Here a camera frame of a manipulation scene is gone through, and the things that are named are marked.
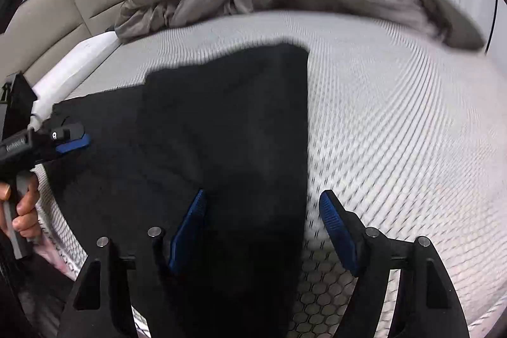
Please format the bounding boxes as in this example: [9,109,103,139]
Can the beige padded headboard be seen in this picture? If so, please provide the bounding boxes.
[3,0,163,85]

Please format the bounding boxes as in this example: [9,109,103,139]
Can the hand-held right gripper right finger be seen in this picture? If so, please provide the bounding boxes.
[319,189,470,338]

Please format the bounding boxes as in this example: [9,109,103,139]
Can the black pants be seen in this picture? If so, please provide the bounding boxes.
[34,39,310,338]

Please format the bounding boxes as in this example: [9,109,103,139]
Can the bed with honeycomb sheet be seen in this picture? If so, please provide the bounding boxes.
[34,7,507,338]

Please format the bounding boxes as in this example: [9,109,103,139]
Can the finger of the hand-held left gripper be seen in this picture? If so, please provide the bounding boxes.
[49,116,92,156]

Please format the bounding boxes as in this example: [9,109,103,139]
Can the pink cloth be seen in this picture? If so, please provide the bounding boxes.
[34,231,78,281]

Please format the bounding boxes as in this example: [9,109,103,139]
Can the person's left hand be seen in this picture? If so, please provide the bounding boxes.
[0,176,40,244]

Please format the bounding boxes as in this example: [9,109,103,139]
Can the white pillow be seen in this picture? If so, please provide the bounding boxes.
[32,31,119,130]

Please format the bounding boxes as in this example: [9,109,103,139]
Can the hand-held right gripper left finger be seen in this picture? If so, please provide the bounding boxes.
[57,188,209,338]

